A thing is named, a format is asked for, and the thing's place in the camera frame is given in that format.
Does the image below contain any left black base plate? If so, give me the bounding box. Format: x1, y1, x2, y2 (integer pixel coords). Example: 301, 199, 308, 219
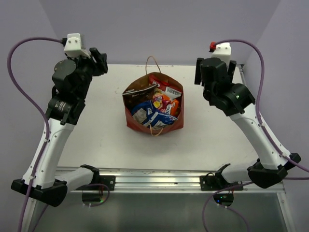
77, 175, 116, 191

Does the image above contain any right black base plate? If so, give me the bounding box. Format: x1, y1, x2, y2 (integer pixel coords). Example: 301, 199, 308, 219
199, 170, 243, 191

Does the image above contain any orange Fox's candy bag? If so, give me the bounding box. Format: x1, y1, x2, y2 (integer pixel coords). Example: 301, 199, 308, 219
152, 93, 179, 116

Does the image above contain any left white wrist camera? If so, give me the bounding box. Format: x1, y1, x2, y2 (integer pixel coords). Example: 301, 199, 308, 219
64, 33, 90, 58

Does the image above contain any aluminium front rail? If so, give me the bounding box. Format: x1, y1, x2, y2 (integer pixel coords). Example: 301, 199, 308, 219
55, 169, 284, 194

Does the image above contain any red paper bag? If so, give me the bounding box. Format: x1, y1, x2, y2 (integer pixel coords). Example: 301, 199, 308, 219
122, 69, 184, 136

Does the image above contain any brown kettle chips bag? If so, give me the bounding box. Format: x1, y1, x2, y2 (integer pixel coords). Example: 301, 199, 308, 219
122, 84, 158, 108

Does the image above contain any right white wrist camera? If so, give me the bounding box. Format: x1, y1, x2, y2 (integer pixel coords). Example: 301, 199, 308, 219
210, 42, 231, 66

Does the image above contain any blue white snack bag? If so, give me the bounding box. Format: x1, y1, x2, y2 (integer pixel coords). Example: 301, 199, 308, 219
131, 101, 177, 130

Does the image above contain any red white chips bag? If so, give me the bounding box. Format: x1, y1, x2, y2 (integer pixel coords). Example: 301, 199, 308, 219
149, 74, 183, 99

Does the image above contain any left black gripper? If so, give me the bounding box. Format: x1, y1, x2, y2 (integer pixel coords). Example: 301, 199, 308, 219
65, 47, 108, 99

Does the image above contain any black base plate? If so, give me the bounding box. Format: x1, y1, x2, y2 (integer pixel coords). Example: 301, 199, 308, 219
77, 175, 116, 191
199, 170, 243, 191

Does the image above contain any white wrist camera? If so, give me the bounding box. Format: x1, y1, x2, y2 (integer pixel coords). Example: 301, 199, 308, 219
210, 42, 231, 66
64, 33, 90, 58

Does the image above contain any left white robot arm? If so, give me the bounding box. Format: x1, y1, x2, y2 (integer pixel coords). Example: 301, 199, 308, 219
11, 48, 108, 207

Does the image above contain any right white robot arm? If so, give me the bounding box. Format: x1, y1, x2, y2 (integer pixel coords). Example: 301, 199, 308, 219
195, 58, 301, 190

